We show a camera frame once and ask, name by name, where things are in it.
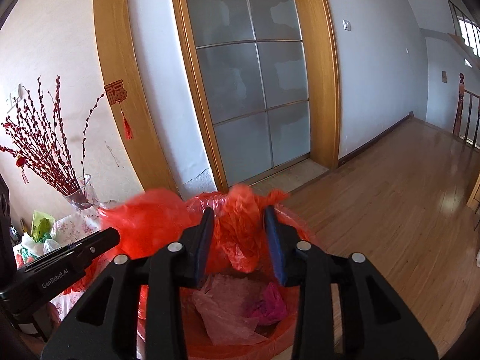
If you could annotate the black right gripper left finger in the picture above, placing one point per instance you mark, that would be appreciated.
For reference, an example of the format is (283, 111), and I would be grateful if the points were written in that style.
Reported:
(103, 322)

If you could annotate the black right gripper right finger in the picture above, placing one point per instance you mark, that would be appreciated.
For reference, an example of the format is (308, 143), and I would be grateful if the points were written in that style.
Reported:
(346, 307)

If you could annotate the light green snack wrapper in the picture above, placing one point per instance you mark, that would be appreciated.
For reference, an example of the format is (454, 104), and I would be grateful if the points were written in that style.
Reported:
(42, 224)

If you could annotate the magenta plastic bag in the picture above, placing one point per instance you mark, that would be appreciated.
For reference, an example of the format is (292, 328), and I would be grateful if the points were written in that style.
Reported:
(269, 308)

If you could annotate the white translucent plastic bag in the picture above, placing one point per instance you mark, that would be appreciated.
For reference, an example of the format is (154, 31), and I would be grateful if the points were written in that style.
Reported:
(221, 303)

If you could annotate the green plastic bag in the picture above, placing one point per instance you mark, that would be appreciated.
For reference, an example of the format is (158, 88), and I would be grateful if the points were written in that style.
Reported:
(32, 248)

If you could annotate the red lined trash basket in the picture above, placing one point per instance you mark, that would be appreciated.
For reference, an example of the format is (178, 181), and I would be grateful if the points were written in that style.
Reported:
(279, 336)

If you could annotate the person's left hand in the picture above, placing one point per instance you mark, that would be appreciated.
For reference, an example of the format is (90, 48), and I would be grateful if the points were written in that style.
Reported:
(42, 323)

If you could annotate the clear glass vase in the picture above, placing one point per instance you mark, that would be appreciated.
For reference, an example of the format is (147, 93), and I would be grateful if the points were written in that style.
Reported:
(85, 196)

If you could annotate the large red plastic bag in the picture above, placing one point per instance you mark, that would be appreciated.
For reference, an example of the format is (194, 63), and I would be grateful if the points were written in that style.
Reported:
(146, 222)

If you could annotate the small red lantern ornament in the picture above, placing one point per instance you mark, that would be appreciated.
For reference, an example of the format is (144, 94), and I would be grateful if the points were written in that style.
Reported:
(21, 162)

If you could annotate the red berry branch bouquet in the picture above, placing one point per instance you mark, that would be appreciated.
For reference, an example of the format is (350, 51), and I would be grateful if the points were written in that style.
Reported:
(37, 132)

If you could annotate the red tasselled Chinese knot ornament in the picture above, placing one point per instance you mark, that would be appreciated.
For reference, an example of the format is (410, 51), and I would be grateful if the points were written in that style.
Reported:
(116, 94)

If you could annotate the wooden stair railing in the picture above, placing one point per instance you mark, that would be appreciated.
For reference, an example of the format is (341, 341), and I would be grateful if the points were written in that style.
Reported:
(466, 122)

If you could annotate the frosted glass sliding door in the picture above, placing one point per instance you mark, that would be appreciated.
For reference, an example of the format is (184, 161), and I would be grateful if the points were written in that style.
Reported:
(252, 61)

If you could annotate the white wall socket plate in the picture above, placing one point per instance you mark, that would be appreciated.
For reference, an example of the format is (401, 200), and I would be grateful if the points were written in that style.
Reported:
(13, 99)

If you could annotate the white wall light switch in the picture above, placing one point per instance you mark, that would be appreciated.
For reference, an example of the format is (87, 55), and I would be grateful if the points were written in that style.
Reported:
(347, 25)

